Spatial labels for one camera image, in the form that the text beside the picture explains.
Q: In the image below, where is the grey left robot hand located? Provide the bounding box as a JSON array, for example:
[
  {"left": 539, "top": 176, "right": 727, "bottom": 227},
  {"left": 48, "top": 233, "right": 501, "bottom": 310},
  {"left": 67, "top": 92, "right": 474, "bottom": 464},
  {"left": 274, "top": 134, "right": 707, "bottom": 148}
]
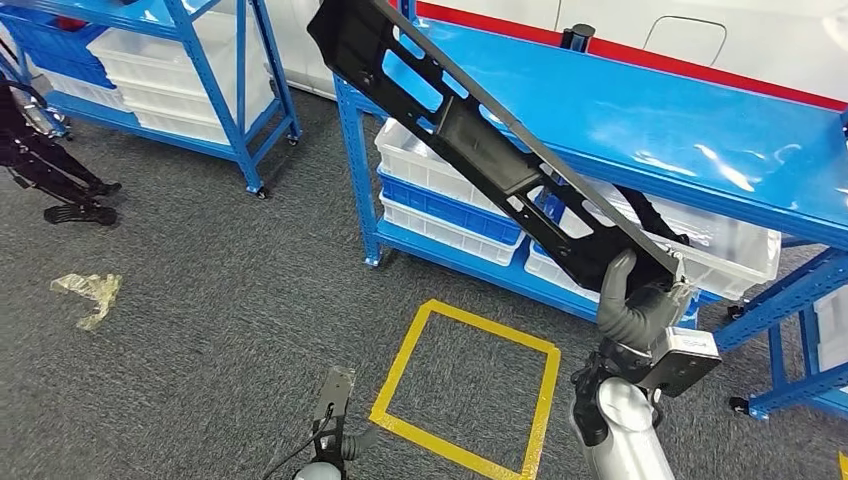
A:
[{"left": 339, "top": 427, "right": 380, "bottom": 464}]

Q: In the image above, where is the white car body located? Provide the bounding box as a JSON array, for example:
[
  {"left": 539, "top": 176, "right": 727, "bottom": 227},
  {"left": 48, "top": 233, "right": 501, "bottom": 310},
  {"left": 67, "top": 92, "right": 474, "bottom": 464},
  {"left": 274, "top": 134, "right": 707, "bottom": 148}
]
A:
[{"left": 264, "top": 0, "right": 848, "bottom": 101}]

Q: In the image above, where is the black plastic piece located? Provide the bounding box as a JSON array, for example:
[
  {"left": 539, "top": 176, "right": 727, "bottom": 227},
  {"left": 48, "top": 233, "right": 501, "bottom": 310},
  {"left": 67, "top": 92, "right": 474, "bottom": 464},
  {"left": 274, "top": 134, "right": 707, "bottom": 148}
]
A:
[{"left": 619, "top": 187, "right": 692, "bottom": 248}]

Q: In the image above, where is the black cylindrical post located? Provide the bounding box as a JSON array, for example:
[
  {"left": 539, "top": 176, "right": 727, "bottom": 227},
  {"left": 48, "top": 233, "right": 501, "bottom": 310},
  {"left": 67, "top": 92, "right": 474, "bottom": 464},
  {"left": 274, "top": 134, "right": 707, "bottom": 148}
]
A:
[{"left": 559, "top": 23, "right": 597, "bottom": 54}]

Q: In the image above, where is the blue plastic crate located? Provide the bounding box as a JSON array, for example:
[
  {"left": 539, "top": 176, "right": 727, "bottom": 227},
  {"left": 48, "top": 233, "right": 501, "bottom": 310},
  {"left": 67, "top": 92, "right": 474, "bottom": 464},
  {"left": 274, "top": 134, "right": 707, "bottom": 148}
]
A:
[
  {"left": 0, "top": 13, "right": 117, "bottom": 91},
  {"left": 377, "top": 168, "right": 526, "bottom": 248}
]

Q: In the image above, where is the crumpled clear plastic scrap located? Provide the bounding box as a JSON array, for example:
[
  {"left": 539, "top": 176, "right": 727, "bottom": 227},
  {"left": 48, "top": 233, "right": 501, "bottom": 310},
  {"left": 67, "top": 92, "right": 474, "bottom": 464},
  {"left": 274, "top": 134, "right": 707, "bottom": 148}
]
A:
[{"left": 50, "top": 272, "right": 125, "bottom": 332}]

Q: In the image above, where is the long black plastic part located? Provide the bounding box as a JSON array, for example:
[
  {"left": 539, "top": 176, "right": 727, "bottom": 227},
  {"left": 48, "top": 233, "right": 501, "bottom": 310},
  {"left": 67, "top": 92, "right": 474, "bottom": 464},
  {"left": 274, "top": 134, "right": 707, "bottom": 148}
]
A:
[{"left": 306, "top": 0, "right": 684, "bottom": 294}]

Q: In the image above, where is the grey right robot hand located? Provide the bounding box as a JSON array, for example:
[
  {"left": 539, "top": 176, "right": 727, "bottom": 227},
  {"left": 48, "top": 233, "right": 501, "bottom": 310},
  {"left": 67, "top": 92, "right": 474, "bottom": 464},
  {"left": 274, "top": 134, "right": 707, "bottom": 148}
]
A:
[{"left": 596, "top": 248, "right": 698, "bottom": 355}]

